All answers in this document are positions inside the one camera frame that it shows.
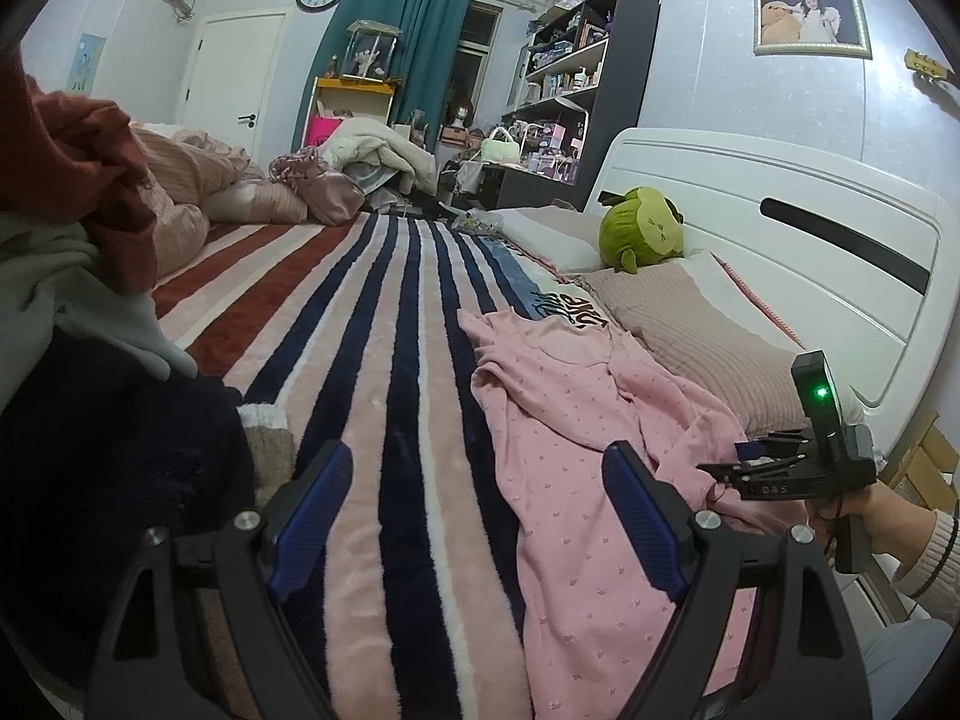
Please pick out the small wall poster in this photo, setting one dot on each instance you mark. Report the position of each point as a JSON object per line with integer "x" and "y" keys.
{"x": 86, "y": 64}

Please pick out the pink satin cloth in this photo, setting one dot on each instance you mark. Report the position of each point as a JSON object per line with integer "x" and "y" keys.
{"x": 322, "y": 187}

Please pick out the beige knit sock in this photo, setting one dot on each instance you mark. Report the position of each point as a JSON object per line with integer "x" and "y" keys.
{"x": 268, "y": 450}

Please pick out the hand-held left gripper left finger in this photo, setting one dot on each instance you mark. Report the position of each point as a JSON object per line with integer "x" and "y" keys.
{"x": 315, "y": 517}

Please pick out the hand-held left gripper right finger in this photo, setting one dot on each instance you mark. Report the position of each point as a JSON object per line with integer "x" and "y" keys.
{"x": 637, "y": 517}

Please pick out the glass display case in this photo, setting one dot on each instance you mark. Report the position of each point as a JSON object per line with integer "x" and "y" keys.
{"x": 370, "y": 51}

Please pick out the white door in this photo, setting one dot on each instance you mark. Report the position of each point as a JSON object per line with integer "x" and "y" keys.
{"x": 232, "y": 82}

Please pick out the wooden frame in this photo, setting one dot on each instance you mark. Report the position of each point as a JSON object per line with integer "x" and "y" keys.
{"x": 919, "y": 465}

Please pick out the green plush toy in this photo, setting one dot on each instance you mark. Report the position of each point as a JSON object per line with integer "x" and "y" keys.
{"x": 641, "y": 229}

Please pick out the framed photo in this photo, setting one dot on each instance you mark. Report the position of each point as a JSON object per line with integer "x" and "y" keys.
{"x": 814, "y": 19}

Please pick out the teal curtain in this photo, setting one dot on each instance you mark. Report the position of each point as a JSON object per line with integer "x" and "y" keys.
{"x": 390, "y": 7}

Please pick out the pale green handbag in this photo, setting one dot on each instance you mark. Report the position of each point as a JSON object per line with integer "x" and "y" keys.
{"x": 501, "y": 148}

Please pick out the white pillow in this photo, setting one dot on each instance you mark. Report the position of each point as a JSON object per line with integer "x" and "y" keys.
{"x": 739, "y": 289}

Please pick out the yellow shelf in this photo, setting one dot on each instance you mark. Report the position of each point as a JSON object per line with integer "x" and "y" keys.
{"x": 356, "y": 86}

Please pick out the white framed mirror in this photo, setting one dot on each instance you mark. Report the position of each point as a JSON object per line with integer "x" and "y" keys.
{"x": 520, "y": 75}

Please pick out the cream coat pile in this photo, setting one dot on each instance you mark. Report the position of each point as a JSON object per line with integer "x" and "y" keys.
{"x": 375, "y": 146}

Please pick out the yellow guitar headstock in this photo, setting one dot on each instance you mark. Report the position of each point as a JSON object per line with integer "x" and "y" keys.
{"x": 930, "y": 66}

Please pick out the mannequin head with wig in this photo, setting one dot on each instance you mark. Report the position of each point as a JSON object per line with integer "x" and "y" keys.
{"x": 460, "y": 111}

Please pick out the clear plastic bag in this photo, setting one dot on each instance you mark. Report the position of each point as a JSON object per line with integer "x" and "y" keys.
{"x": 478, "y": 221}

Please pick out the pink ribbed quilt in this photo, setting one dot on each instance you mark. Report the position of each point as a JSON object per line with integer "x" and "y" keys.
{"x": 187, "y": 172}

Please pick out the striped plush blanket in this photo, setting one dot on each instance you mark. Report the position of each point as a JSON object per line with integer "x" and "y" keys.
{"x": 390, "y": 360}

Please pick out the pink dotted garment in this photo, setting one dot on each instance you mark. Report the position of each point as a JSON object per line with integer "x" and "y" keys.
{"x": 570, "y": 465}

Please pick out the person's right hand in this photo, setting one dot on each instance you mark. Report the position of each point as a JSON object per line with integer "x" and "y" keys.
{"x": 889, "y": 521}

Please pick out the beige ribbed pillow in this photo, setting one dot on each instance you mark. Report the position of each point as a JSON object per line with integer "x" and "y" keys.
{"x": 697, "y": 330}

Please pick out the white bed headboard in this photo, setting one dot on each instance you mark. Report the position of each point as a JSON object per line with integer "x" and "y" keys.
{"x": 765, "y": 180}

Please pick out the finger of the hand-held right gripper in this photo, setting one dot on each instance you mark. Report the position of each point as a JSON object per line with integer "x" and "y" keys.
{"x": 761, "y": 446}
{"x": 742, "y": 474}

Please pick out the dark bookshelf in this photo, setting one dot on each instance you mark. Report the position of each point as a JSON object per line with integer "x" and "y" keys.
{"x": 619, "y": 75}

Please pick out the red cloth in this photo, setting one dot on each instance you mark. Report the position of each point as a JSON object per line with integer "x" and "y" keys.
{"x": 67, "y": 142}

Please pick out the window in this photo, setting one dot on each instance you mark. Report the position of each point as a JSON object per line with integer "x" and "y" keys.
{"x": 476, "y": 60}

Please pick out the pink shopping bag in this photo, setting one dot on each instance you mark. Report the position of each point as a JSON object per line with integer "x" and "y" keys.
{"x": 319, "y": 133}

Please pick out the grey flat pillow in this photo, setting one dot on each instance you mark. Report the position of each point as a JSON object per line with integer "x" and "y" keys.
{"x": 555, "y": 236}

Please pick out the person's leg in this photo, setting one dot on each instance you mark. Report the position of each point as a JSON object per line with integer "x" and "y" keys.
{"x": 907, "y": 664}

